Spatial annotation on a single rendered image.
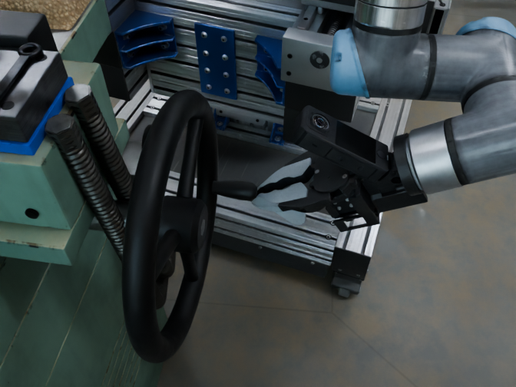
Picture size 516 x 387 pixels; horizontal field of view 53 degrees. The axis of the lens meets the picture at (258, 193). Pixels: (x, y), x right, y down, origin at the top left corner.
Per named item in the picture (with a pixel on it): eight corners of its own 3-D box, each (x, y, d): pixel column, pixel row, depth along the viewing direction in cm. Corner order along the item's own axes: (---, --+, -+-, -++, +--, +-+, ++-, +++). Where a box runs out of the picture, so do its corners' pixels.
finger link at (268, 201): (268, 239, 69) (331, 223, 64) (244, 214, 65) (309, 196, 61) (270, 221, 71) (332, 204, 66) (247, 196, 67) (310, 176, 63)
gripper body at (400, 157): (335, 235, 65) (431, 215, 59) (303, 195, 60) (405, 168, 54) (339, 189, 70) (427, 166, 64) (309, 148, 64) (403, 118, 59)
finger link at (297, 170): (270, 217, 71) (331, 203, 66) (248, 191, 67) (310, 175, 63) (274, 200, 73) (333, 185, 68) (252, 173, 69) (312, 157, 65)
